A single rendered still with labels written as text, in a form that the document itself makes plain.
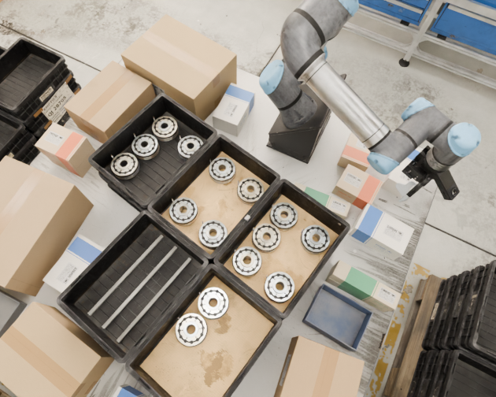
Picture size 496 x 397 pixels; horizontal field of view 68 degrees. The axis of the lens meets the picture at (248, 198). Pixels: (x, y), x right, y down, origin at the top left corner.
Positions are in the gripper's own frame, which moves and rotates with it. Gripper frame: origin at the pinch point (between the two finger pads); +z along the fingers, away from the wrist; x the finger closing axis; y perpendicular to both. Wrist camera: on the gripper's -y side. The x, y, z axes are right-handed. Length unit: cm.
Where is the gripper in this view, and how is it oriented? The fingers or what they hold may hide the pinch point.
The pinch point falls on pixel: (414, 188)
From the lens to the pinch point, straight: 135.8
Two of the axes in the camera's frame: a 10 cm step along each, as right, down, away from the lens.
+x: -7.2, 6.6, -2.1
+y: -6.9, -6.8, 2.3
